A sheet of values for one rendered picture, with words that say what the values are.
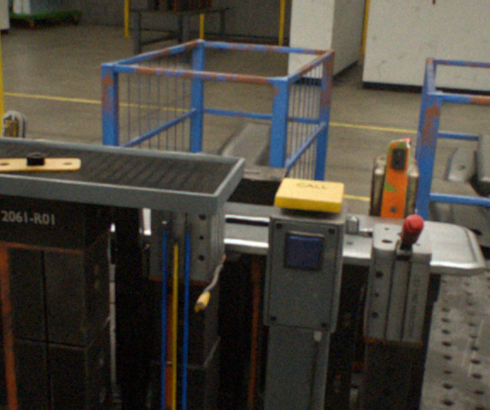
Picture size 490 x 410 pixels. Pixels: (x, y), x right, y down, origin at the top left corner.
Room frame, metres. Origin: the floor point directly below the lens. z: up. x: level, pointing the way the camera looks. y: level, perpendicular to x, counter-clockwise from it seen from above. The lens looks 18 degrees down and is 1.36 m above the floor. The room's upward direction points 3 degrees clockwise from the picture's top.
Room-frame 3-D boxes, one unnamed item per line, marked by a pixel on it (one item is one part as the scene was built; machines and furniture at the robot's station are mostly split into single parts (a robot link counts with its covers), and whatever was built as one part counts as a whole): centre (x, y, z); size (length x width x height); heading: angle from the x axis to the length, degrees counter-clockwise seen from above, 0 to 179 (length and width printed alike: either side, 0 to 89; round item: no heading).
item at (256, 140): (3.48, 0.08, 0.47); 1.20 x 0.80 x 0.95; 165
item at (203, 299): (0.77, 0.03, 1.00); 0.12 x 0.01 x 0.01; 170
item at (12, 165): (0.68, 0.21, 1.17); 0.08 x 0.04 x 0.01; 101
